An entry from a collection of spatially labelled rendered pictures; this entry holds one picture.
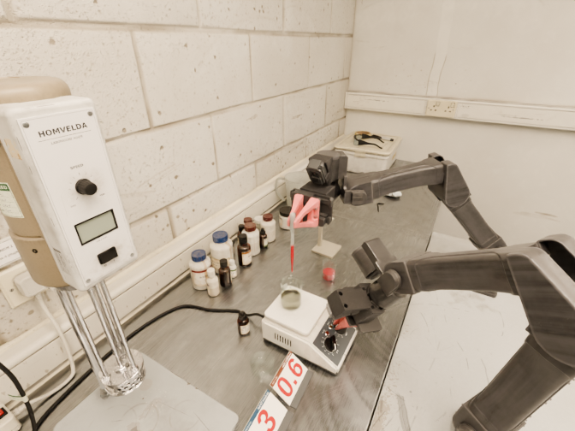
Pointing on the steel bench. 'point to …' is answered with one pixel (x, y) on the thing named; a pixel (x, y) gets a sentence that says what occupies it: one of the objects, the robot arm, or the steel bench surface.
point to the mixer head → (60, 185)
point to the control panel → (335, 339)
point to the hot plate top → (302, 322)
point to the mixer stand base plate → (151, 407)
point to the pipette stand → (325, 246)
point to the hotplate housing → (302, 343)
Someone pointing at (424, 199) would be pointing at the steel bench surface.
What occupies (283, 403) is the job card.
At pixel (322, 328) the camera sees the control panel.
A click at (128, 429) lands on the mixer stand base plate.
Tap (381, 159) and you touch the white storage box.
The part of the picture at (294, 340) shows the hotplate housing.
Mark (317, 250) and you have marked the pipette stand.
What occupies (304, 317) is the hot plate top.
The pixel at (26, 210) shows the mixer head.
